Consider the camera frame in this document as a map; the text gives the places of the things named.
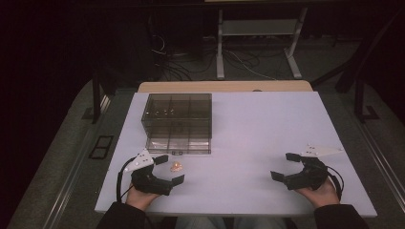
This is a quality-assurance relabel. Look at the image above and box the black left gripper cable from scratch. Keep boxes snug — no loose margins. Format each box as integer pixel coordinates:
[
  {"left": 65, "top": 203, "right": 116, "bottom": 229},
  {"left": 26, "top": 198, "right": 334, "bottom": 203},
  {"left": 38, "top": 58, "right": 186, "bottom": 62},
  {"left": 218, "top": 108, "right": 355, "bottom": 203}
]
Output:
[{"left": 116, "top": 156, "right": 136, "bottom": 203}]

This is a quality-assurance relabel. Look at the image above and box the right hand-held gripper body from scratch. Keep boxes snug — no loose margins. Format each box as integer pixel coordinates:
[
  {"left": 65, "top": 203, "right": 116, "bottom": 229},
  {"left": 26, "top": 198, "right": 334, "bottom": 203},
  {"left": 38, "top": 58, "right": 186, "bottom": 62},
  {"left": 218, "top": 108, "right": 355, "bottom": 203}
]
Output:
[{"left": 284, "top": 143, "right": 344, "bottom": 192}]

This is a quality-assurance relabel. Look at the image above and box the black rectangular floor bracket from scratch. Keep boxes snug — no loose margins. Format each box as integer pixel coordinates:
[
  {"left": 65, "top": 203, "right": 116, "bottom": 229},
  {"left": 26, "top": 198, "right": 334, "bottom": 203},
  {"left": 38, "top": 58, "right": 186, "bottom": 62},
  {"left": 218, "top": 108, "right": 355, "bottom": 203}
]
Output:
[{"left": 88, "top": 135, "right": 115, "bottom": 160}]

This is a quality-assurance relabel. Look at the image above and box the person's right hand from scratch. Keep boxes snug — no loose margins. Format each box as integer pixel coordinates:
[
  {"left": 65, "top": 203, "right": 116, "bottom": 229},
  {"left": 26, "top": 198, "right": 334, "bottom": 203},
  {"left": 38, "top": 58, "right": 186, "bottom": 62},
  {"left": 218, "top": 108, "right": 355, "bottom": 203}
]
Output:
[{"left": 294, "top": 178, "right": 341, "bottom": 210}]

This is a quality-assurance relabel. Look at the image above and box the black metal stand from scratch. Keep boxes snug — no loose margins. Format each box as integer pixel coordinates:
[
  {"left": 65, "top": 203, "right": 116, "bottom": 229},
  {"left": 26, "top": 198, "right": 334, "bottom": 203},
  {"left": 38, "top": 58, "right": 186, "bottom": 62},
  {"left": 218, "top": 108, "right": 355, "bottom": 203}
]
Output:
[
  {"left": 309, "top": 9, "right": 405, "bottom": 124},
  {"left": 81, "top": 68, "right": 111, "bottom": 125}
]

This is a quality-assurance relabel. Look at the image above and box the clear smoky plastic drawer box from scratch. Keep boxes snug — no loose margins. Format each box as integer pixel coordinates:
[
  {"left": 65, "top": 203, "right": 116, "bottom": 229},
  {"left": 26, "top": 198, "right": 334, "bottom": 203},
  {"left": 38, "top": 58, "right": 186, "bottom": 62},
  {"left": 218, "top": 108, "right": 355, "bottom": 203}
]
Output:
[{"left": 140, "top": 93, "right": 213, "bottom": 156}]

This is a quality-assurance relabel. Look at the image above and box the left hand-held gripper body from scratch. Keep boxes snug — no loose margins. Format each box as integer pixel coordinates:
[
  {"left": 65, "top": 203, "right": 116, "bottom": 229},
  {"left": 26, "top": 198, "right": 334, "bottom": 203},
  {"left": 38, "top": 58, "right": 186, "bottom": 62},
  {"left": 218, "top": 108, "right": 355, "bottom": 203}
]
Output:
[{"left": 123, "top": 148, "right": 175, "bottom": 197}]

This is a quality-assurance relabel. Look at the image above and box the metal floor rail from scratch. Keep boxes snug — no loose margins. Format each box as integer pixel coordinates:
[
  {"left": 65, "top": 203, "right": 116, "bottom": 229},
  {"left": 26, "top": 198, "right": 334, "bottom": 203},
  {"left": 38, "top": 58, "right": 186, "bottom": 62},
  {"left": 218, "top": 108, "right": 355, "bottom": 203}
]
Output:
[
  {"left": 352, "top": 113, "right": 405, "bottom": 204},
  {"left": 41, "top": 94, "right": 113, "bottom": 229}
]

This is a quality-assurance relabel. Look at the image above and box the white metal desk frame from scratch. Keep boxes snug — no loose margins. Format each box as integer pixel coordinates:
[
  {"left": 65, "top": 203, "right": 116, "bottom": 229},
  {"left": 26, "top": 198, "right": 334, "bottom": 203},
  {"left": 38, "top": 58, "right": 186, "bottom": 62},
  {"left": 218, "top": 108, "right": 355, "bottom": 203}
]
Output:
[{"left": 215, "top": 7, "right": 309, "bottom": 80}]

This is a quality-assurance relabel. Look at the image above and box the wooden table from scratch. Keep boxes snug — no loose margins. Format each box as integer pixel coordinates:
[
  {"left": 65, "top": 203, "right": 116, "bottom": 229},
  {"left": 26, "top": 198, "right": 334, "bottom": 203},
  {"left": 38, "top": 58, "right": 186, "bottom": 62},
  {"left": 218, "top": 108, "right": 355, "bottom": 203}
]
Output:
[{"left": 137, "top": 79, "right": 314, "bottom": 94}]

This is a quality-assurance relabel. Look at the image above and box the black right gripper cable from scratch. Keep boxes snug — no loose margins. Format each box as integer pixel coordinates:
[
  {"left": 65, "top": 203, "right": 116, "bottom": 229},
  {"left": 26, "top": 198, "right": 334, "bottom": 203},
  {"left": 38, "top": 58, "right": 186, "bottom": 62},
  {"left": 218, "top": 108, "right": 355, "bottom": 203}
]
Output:
[{"left": 326, "top": 164, "right": 346, "bottom": 202}]

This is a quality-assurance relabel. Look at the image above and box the tangle of floor cables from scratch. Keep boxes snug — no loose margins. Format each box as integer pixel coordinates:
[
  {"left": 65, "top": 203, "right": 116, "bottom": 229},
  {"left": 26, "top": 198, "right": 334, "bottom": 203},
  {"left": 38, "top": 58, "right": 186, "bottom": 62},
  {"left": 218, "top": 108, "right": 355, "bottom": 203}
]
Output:
[{"left": 149, "top": 31, "right": 278, "bottom": 82}]

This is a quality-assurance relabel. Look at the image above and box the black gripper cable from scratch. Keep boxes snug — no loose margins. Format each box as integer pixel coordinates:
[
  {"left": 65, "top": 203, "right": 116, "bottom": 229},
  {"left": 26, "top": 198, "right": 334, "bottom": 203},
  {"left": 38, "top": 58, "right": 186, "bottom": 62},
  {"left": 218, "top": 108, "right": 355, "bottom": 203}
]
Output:
[
  {"left": 116, "top": 156, "right": 136, "bottom": 203},
  {"left": 326, "top": 164, "right": 346, "bottom": 202}
]

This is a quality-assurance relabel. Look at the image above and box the person's left hand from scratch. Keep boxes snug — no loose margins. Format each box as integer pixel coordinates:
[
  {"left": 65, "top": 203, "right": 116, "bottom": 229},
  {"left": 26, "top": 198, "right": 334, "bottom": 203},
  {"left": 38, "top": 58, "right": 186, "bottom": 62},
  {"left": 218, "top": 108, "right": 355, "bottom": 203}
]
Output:
[{"left": 125, "top": 183, "right": 160, "bottom": 212}]

